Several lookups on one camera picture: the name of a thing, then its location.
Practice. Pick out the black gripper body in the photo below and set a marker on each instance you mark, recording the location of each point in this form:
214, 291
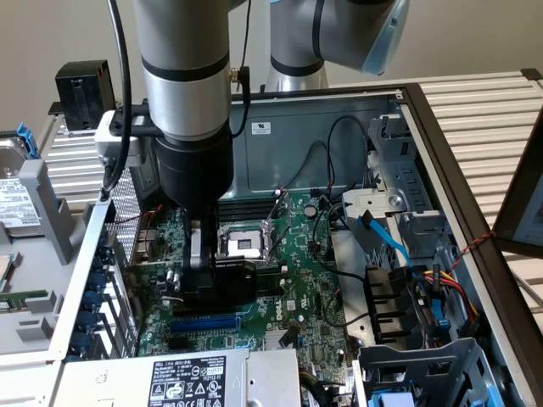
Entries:
191, 169

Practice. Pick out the green GPU with black shroud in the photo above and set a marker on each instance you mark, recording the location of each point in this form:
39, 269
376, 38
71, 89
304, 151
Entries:
229, 284

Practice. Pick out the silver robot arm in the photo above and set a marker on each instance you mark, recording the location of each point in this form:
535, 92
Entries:
182, 85

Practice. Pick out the CPU socket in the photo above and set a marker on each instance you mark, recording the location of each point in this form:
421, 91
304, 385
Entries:
244, 243

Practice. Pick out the long black expansion slot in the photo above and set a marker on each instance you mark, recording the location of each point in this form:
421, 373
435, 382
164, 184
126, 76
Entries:
203, 312

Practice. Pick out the grey metal PC case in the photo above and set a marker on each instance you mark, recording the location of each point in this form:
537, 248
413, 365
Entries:
263, 161

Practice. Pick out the blue expansion slot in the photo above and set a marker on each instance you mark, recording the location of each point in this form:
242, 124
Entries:
203, 325

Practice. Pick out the metal socket cover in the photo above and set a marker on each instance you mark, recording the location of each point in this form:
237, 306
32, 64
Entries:
282, 210

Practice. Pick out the short black expansion slot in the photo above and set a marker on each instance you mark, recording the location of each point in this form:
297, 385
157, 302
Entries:
178, 343

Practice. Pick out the green motherboard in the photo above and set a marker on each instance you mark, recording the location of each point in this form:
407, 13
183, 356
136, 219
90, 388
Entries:
305, 271

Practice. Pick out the silver coin cell battery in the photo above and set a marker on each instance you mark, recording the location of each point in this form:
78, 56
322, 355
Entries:
310, 210

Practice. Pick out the silver chipset heatsink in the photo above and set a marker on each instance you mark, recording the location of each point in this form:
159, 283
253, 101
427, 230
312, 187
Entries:
273, 339

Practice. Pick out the black box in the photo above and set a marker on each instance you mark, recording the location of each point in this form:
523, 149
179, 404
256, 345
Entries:
80, 93

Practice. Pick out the grey parts rack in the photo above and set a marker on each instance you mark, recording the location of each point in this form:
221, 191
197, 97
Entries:
38, 275

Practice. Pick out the grey power supply with label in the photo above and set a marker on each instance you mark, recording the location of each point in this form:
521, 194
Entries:
106, 381

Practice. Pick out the hard disk with blue rails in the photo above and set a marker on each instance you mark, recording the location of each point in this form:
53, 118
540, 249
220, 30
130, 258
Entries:
17, 203

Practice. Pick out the green RAM stick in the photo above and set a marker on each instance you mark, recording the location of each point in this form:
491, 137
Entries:
21, 297

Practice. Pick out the black plastic fan shroud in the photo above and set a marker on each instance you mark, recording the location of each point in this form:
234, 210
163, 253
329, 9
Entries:
386, 305

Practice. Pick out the grey metal disk bay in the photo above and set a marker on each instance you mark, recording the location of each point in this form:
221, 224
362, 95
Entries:
407, 178

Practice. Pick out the blue plastic latch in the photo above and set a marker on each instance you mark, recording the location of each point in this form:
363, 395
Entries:
390, 400

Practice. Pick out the grey metal drive cage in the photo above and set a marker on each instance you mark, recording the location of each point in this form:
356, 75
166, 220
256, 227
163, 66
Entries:
424, 360

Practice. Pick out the dark framed monitor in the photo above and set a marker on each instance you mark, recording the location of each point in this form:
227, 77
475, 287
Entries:
513, 203

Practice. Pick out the black table end cap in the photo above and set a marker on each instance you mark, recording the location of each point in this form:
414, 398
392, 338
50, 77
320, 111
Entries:
530, 74

